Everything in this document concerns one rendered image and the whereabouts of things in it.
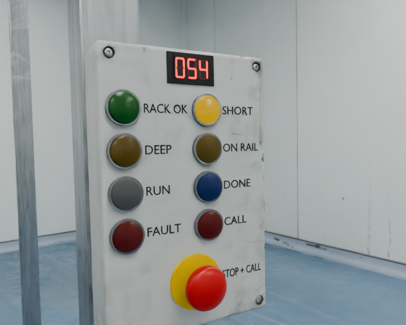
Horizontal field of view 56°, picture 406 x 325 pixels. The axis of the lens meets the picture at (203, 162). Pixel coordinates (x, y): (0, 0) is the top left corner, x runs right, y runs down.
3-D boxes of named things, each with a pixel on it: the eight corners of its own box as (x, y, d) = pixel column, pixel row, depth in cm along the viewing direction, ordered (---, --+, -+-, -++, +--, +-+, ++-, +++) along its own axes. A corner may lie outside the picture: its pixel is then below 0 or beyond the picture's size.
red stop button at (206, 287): (231, 308, 34) (230, 264, 34) (191, 319, 32) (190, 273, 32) (205, 291, 38) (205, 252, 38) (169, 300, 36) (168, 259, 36)
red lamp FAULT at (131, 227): (145, 251, 32) (144, 219, 32) (113, 256, 31) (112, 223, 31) (142, 249, 33) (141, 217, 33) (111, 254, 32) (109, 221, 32)
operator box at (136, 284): (267, 307, 40) (263, 57, 39) (107, 353, 32) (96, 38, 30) (234, 288, 45) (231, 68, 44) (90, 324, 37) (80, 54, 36)
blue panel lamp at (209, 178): (224, 200, 36) (223, 171, 36) (198, 203, 35) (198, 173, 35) (220, 199, 37) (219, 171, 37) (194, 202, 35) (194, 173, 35)
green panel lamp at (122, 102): (142, 124, 32) (141, 91, 32) (109, 124, 30) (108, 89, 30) (138, 124, 32) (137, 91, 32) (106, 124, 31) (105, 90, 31)
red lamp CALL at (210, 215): (225, 238, 36) (224, 209, 36) (199, 242, 35) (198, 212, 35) (220, 236, 37) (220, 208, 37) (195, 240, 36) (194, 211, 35)
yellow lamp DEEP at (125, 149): (143, 167, 32) (142, 134, 32) (111, 168, 31) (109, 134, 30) (140, 166, 33) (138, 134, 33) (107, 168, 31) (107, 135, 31)
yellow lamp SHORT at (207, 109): (222, 124, 36) (222, 95, 36) (196, 124, 34) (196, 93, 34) (218, 125, 36) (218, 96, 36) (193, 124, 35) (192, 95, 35)
